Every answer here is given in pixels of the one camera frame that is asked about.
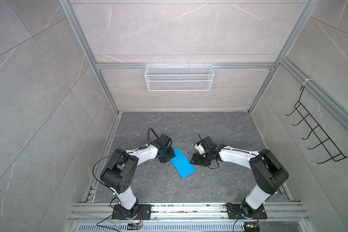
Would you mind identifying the aluminium frame rail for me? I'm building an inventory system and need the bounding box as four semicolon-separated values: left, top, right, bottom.
82;112;122;203

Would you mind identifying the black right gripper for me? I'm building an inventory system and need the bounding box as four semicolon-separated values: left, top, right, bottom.
189;151;212;166

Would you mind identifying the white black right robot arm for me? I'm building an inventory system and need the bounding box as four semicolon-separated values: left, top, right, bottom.
190;137;289;214

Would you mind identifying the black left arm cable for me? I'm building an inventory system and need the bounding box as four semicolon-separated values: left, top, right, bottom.
92;127;160;232

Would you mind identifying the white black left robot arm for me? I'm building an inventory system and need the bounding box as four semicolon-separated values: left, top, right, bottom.
100;134;175;210

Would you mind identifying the blue square paper sheet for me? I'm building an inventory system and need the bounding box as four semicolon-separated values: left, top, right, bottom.
171;148;195;178

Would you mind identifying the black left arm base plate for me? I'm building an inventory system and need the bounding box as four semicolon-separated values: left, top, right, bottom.
111;204;152;220

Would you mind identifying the white wire mesh basket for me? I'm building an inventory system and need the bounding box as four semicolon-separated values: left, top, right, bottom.
145;64;215;91

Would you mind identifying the aluminium front rail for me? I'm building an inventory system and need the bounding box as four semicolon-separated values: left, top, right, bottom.
67;202;309;222

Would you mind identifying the black wire hook rack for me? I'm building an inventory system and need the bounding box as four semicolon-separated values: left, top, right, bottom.
285;86;348;164

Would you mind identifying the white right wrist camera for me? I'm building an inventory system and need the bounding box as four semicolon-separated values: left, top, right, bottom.
195;143;206;155

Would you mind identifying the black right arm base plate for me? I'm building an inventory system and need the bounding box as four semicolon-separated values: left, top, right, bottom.
225;203;267;219

